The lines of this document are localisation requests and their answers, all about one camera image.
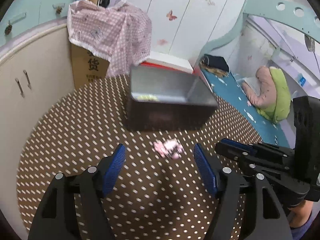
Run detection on cream bead bracelet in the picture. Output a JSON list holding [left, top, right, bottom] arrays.
[[135, 94, 158, 101]]

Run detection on pink charm keychain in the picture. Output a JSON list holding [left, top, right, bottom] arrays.
[[153, 139, 184, 160]]

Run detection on cream low cabinet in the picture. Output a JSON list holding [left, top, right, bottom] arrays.
[[0, 21, 75, 221]]

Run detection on person's right hand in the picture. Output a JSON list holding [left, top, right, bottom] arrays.
[[290, 200, 313, 228]]

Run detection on blue patterned mattress sheet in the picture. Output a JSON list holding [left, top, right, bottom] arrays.
[[202, 70, 295, 148]]

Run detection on brown polka dot tablecloth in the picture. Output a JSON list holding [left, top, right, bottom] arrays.
[[17, 76, 260, 239]]

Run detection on teal drawer unit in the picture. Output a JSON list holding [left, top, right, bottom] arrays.
[[1, 0, 74, 46]]

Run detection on cardboard box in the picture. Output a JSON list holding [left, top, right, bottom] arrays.
[[71, 44, 109, 89]]

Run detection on teal bunk bed frame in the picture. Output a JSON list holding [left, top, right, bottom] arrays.
[[196, 0, 319, 63]]

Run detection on pink and green quilt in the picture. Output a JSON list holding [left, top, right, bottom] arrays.
[[241, 66, 291, 124]]

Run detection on dark metal tin box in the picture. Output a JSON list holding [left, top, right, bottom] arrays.
[[126, 66, 219, 131]]

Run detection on folded dark clothes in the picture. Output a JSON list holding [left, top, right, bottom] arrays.
[[199, 54, 229, 78]]

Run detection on pink checkered cloth cover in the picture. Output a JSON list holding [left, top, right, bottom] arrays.
[[67, 0, 152, 76]]

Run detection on red storage stool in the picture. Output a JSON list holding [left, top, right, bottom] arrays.
[[140, 62, 194, 74]]

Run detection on white pillow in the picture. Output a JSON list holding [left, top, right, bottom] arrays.
[[243, 77, 261, 96]]

